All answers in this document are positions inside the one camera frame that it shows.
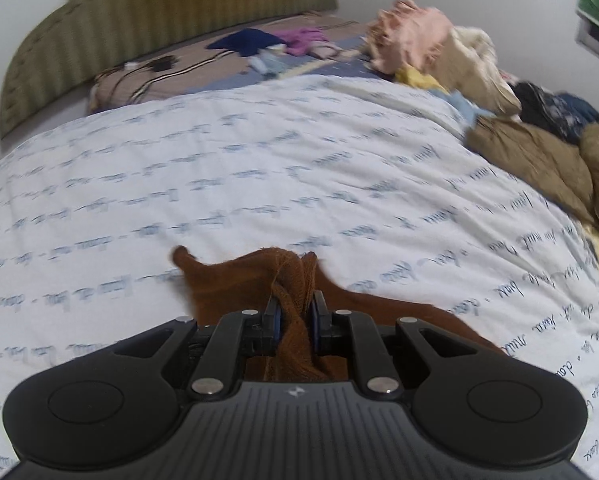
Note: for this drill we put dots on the light blue cloth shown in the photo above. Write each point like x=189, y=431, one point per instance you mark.
x=472, y=108

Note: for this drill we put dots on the small pale blue cloth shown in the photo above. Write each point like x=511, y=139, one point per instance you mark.
x=268, y=61

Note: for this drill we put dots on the olive striped headboard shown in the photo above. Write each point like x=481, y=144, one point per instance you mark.
x=129, y=10

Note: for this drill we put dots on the yellow cloth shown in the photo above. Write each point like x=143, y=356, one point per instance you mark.
x=419, y=78

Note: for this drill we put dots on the dark patterned cloth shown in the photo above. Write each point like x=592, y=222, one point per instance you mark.
x=554, y=110

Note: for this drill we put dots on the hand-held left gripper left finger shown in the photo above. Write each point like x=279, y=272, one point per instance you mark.
x=275, y=324

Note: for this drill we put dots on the navy blue cloth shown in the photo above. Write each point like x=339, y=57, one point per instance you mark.
x=249, y=40

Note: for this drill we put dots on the brown knit garment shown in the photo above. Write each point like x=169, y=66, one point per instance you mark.
x=219, y=280

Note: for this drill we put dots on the white printed blanket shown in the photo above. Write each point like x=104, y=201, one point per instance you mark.
x=229, y=170

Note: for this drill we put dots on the pink cloth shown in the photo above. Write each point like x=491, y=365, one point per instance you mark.
x=409, y=35

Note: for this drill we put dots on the tan padded jacket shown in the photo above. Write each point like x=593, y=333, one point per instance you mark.
x=529, y=160

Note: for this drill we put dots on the purple cloth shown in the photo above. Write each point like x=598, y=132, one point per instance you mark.
x=304, y=37

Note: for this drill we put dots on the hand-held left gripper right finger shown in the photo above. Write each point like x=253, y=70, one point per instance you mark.
x=314, y=325

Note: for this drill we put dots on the cream cloth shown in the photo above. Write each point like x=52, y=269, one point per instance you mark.
x=474, y=60

